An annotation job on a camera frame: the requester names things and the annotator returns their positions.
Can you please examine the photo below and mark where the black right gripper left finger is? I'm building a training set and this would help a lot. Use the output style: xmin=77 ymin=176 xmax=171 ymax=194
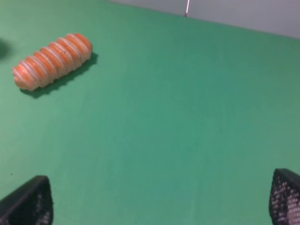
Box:
xmin=0 ymin=175 xmax=54 ymax=225

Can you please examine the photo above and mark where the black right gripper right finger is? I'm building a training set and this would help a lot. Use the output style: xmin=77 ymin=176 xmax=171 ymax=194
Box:
xmin=269 ymin=168 xmax=300 ymax=225

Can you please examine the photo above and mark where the orange ribbed bread toy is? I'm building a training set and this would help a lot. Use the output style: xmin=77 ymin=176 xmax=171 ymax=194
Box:
xmin=12 ymin=33 xmax=93 ymax=91

